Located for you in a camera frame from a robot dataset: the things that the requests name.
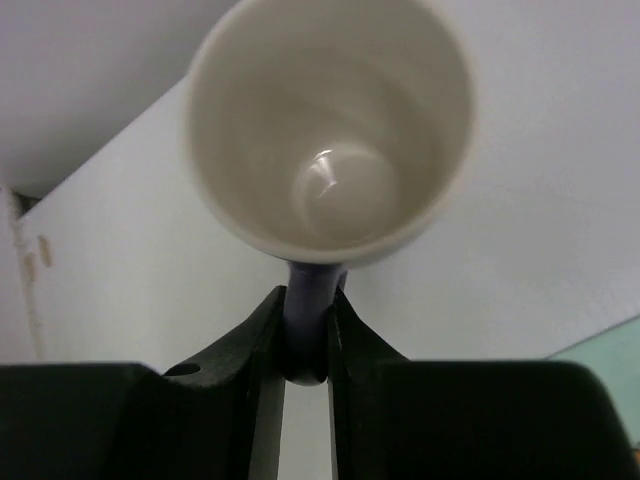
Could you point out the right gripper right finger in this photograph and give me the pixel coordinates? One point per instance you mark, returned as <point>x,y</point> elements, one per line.
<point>395,418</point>

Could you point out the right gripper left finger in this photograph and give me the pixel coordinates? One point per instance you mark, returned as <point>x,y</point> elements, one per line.
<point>215,415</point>

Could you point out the green cartoon print cloth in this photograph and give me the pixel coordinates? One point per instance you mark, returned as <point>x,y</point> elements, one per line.
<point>613,356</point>

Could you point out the purple ceramic mug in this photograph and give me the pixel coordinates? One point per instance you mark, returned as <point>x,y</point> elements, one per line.
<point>327,134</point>

